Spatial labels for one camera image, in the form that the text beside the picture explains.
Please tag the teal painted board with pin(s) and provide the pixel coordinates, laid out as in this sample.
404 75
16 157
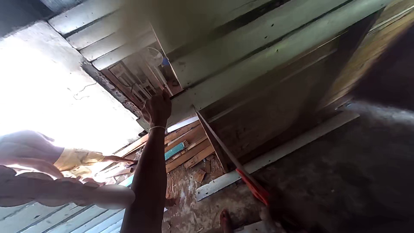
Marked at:
174 150

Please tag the person's right hand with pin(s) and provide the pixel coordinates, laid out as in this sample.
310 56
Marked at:
274 204

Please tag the person's left forearm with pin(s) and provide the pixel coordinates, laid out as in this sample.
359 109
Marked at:
149 181

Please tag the white wooden strip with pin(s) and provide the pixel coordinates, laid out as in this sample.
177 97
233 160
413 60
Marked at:
182 124

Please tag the pile of brown wooden planks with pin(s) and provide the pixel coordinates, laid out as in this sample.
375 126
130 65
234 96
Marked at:
194 147

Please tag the person's left hand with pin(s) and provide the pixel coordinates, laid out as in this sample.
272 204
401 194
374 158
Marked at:
158 110

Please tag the short white board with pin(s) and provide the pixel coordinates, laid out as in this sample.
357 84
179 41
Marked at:
257 227

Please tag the person's left fingers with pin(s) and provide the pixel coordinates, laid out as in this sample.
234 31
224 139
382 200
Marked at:
147 109

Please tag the yellowish wooden beam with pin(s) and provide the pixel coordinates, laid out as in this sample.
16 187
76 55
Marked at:
359 63

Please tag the grey slatted plank wall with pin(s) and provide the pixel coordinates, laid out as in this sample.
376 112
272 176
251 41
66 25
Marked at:
97 38

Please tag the person's legs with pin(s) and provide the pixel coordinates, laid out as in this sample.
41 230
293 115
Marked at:
225 220

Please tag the pale blue-grey plank boards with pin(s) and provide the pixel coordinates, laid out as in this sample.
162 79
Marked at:
74 220

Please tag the pale green wooden plank panel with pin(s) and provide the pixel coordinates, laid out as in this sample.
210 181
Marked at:
233 77

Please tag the white slatted furniture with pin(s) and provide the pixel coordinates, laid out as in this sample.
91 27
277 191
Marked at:
139 89

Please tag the blue object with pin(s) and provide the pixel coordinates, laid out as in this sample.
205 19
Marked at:
165 61

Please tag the thin upright brown board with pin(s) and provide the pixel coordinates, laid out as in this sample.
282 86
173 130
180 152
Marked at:
212 145

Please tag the long white wooden plank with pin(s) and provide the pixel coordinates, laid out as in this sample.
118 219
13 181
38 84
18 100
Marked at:
233 182

